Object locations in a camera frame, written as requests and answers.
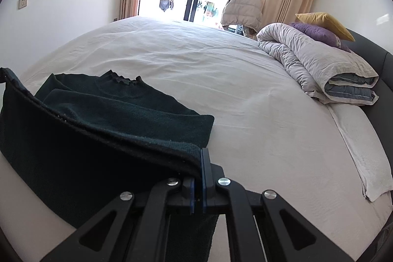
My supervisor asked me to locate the bed with white sheet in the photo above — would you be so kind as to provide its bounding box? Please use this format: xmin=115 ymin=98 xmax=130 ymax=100
xmin=0 ymin=15 xmax=393 ymax=262

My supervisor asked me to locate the beige puffer jacket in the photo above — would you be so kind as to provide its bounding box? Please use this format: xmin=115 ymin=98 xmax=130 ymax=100
xmin=220 ymin=0 xmax=264 ymax=41

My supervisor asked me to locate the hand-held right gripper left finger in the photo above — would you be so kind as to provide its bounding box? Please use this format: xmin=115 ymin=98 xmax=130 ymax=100
xmin=40 ymin=177 xmax=195 ymax=262

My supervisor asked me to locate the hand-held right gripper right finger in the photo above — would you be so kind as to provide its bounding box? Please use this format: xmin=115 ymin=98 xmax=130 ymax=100
xmin=200 ymin=148 xmax=355 ymax=262

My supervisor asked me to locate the purple pillow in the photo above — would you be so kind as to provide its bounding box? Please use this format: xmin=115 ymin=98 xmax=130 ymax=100
xmin=289 ymin=22 xmax=351 ymax=53

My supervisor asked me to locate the yellow pillow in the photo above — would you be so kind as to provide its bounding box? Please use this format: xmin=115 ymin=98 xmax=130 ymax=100
xmin=295 ymin=12 xmax=356 ymax=42

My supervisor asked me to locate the teal hanging garment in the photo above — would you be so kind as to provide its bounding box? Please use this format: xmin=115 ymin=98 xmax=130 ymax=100
xmin=203 ymin=1 xmax=219 ymax=17

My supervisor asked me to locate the dark grey headboard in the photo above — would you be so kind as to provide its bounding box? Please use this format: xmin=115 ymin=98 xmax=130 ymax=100
xmin=345 ymin=29 xmax=393 ymax=152

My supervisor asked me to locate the folded grey duvet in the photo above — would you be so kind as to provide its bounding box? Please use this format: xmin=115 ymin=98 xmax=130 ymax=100
xmin=256 ymin=23 xmax=379 ymax=105

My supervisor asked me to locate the white towel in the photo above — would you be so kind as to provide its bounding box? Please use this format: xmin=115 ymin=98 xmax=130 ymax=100
xmin=325 ymin=102 xmax=393 ymax=203

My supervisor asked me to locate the dark green sweater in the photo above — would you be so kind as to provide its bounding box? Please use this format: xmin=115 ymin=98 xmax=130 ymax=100
xmin=0 ymin=67 xmax=220 ymax=262

